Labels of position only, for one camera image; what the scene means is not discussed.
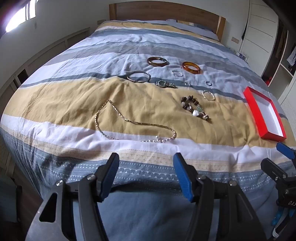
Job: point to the amber bangle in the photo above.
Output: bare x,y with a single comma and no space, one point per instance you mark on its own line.
193,71

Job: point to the grey-blue bed sheet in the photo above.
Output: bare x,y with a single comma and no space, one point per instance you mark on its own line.
143,213

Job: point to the hanging clothes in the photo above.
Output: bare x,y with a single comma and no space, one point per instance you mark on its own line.
291,58

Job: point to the wooden headboard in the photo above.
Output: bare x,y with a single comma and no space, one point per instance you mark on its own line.
161,11

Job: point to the small items on nightstand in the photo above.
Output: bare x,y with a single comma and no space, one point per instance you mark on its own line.
241,55

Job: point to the window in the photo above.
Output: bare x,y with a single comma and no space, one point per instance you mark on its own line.
18,16

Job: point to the metal wristwatch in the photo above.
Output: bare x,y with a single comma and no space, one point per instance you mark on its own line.
163,83

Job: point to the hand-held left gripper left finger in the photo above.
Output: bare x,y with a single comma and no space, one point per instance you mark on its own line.
110,172

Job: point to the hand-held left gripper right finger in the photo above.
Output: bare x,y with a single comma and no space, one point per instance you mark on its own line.
183,176

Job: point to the silver bangle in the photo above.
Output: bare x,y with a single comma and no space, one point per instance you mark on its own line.
148,78

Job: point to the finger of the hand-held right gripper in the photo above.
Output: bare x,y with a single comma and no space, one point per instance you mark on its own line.
286,151
274,170

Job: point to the white wardrobe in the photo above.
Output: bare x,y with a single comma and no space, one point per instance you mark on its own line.
259,27

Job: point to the red object by wardrobe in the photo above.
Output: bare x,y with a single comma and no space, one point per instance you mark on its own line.
269,81

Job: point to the grey-blue pillow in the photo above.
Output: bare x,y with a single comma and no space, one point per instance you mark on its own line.
196,27

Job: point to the low wall cabinets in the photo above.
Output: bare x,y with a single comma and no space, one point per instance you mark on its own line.
41,60

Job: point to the striped duvet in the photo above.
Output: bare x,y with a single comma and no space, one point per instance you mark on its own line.
69,104

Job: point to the silver hoop earring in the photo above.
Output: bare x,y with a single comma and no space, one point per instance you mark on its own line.
174,73

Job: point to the wall switch plate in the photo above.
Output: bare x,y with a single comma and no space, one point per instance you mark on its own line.
235,39

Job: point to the brown bangle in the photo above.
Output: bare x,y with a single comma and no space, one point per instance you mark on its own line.
150,63

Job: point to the red jewelry box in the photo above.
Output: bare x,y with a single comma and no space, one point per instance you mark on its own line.
268,113

